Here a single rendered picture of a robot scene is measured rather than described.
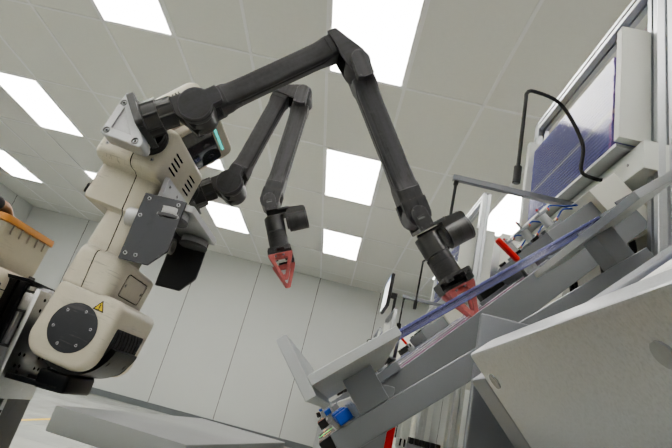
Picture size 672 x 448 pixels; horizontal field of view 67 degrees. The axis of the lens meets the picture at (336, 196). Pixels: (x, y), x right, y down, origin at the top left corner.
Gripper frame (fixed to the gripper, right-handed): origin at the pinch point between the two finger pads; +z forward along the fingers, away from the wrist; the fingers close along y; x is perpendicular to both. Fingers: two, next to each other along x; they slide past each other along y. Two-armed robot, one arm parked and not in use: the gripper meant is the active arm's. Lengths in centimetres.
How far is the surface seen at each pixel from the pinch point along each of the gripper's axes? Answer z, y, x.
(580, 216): -7.0, -7.0, -30.2
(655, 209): -0.7, -14.2, -40.4
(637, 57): -33, -13, -64
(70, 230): -513, 879, 311
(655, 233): 3.3, -14.2, -36.8
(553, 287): 2.8, -10.8, -13.3
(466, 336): 2.9, -10.4, 7.2
